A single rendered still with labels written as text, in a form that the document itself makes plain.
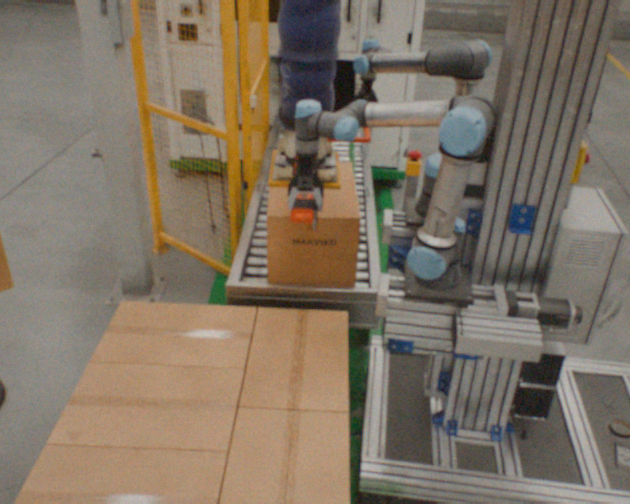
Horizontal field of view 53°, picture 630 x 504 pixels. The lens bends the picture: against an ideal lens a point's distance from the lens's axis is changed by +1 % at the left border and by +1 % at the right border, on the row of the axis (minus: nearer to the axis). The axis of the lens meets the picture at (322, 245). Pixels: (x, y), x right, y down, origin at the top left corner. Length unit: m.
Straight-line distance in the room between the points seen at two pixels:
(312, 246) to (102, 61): 1.36
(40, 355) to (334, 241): 1.69
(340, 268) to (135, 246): 1.36
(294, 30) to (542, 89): 0.89
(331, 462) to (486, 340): 0.64
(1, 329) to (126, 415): 1.61
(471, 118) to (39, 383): 2.49
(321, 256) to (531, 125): 1.11
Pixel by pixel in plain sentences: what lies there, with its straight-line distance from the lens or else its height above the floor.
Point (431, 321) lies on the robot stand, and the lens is 2.16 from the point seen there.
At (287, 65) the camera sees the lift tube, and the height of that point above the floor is 1.57.
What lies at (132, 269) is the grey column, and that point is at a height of 0.19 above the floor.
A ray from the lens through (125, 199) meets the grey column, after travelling 3.53.
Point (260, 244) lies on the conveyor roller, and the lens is 3.24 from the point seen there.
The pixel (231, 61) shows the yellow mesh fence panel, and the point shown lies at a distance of 3.18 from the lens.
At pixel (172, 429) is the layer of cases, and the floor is 0.54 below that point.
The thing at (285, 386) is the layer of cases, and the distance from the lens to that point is 2.39.
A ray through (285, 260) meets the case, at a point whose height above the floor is 0.73.
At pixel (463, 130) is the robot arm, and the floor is 1.63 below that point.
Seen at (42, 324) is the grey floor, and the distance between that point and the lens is 3.79.
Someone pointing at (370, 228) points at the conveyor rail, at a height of 0.59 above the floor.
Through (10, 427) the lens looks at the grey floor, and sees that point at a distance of 3.24.
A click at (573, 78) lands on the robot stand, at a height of 1.70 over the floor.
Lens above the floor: 2.19
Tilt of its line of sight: 31 degrees down
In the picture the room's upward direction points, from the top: 3 degrees clockwise
